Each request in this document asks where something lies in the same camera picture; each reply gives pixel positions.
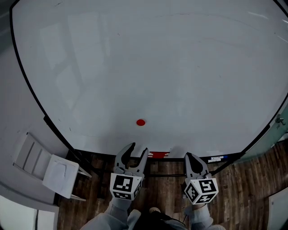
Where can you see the red patterned board eraser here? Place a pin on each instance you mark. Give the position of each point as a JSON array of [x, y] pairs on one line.
[[158, 154]]

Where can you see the whiteboard on black stand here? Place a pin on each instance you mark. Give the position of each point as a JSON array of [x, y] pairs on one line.
[[157, 67]]

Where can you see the person's right forearm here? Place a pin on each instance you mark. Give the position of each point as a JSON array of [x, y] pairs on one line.
[[202, 216]]

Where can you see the white wooden chair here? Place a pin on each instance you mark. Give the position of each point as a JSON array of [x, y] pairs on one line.
[[33, 157]]

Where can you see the person's left forearm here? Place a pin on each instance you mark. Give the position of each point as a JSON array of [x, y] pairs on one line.
[[108, 218]]

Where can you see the blue capped white marker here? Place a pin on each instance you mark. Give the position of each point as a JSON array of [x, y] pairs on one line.
[[219, 157]]

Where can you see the red round magnet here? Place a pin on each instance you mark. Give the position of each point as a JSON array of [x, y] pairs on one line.
[[140, 122]]

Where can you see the white marker pen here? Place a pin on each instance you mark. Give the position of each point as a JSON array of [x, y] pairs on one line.
[[214, 160]]

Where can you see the person's leg in black trousers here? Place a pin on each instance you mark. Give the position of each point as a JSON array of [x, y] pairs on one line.
[[157, 222]]

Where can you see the silver glass door fitting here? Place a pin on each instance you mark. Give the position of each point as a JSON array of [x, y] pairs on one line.
[[280, 120]]

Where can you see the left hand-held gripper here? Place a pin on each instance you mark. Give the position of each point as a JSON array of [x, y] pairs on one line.
[[124, 186]]

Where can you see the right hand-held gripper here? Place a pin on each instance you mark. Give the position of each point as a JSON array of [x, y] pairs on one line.
[[200, 191]]

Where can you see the person's cream shoe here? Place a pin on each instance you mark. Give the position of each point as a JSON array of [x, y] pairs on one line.
[[154, 210]]

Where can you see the tinted glass panel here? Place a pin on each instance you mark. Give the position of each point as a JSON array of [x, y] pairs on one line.
[[265, 143]]

